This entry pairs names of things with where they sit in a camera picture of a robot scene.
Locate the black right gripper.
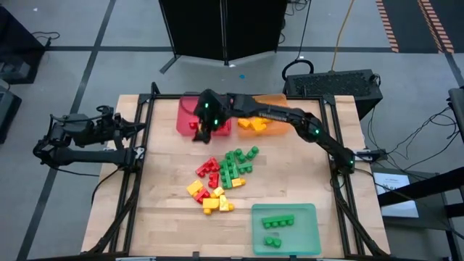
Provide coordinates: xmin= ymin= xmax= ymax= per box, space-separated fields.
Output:
xmin=194 ymin=108 xmax=224 ymax=144

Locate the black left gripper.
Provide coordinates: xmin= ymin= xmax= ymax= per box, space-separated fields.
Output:
xmin=94 ymin=105 xmax=146 ymax=141

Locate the long green building block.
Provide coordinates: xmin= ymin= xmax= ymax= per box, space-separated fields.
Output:
xmin=219 ymin=159 xmax=233 ymax=190
xmin=261 ymin=214 xmax=296 ymax=230

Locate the long yellow building block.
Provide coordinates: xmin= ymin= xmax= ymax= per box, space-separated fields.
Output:
xmin=249 ymin=119 xmax=268 ymax=133

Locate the pink translucent plastic bin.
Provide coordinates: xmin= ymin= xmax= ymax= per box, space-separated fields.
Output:
xmin=176 ymin=96 xmax=233 ymax=137

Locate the orange translucent plastic bin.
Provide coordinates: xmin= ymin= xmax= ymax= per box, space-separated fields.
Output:
xmin=237 ymin=94 xmax=291 ymax=138

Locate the black fabric partition panel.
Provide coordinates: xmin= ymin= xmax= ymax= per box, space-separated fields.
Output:
xmin=158 ymin=0 xmax=225 ymax=75
xmin=224 ymin=0 xmax=290 ymax=62

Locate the black equipment box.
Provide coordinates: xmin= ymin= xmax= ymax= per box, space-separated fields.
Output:
xmin=0 ymin=85 xmax=22 ymax=144

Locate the black computer case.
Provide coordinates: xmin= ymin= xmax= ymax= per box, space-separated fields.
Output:
xmin=282 ymin=69 xmax=384 ymax=120

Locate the black cabinet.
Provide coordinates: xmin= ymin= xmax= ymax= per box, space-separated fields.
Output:
xmin=0 ymin=5 xmax=46 ymax=85

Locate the green translucent plastic bin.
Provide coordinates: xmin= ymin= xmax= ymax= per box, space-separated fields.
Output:
xmin=252 ymin=203 xmax=323 ymax=257

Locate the black power adapter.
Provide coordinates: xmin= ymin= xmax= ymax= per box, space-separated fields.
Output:
xmin=357 ymin=148 xmax=387 ymax=162

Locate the white paper sheet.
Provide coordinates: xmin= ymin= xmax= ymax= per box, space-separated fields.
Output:
xmin=373 ymin=172 xmax=420 ymax=219

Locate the black metal stand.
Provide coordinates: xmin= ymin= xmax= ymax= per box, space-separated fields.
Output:
xmin=376 ymin=86 xmax=464 ymax=261

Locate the black metal table frame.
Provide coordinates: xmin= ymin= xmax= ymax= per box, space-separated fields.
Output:
xmin=85 ymin=81 xmax=391 ymax=261

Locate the black looped floor cable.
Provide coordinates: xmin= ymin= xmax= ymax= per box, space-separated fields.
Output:
xmin=281 ymin=0 xmax=315 ymax=81

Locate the yellow floor cable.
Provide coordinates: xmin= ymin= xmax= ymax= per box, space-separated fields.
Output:
xmin=330 ymin=0 xmax=355 ymax=72

